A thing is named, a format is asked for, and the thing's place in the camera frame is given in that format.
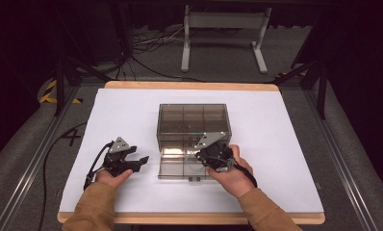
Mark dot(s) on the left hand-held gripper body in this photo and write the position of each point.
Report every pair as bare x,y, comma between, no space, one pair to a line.
117,160

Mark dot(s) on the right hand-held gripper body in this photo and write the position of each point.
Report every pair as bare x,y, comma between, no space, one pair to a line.
217,154

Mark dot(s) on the smoky clear drawer cabinet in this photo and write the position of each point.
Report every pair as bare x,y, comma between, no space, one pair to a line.
192,118

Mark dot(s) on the person's left hand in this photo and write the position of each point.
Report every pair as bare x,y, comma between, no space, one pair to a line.
111,179

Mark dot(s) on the person's right hand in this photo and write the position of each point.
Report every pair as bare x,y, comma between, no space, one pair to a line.
234,183

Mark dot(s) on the white table mat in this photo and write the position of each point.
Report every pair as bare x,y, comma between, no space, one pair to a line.
115,112

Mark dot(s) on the wooden table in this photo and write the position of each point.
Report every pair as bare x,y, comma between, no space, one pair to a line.
192,84

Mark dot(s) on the black metal stand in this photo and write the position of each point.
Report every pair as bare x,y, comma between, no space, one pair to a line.
321,93
59,86

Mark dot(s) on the yellow black floor tape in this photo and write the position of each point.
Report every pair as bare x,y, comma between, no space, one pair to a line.
48,93

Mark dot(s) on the grey metal stand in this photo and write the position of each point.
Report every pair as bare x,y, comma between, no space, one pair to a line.
224,20

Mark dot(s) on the aluminium floor rail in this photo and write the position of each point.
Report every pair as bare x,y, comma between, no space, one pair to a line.
340,160
35,160

